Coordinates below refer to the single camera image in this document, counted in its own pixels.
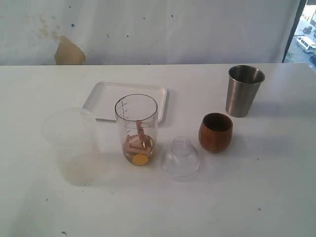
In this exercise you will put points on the brown wooden cup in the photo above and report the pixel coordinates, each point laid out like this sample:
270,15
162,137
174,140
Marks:
215,132

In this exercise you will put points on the stainless steel cup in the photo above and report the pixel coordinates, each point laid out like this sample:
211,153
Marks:
244,83

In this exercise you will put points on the clear plastic shaker lid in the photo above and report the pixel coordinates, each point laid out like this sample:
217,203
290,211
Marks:
180,160

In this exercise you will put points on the clear plastic shaker body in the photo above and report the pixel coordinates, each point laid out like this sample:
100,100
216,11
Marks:
132,108

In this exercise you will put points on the translucent plastic cup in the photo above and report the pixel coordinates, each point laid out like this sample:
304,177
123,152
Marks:
72,135

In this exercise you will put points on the wooden pieces and coins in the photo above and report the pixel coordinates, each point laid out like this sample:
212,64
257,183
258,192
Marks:
138,148

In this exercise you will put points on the silver metal tray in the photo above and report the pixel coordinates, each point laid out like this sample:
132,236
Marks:
103,97

